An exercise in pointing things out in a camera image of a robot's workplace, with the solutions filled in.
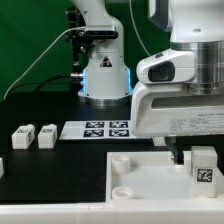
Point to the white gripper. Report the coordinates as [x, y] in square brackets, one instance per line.
[167, 110]

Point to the white square tabletop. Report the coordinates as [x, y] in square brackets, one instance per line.
[152, 176]

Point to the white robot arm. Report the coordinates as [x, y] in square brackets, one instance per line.
[195, 25]

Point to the white obstacle fence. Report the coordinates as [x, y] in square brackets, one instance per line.
[196, 211]

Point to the white block left edge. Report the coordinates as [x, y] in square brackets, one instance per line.
[1, 168]

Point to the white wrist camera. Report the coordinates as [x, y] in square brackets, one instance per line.
[169, 66]

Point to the white marker base plate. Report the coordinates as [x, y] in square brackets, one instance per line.
[97, 129]

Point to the grey fixed camera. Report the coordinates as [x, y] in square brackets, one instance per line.
[101, 32]

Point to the black camera stand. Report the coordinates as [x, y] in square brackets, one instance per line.
[75, 20]

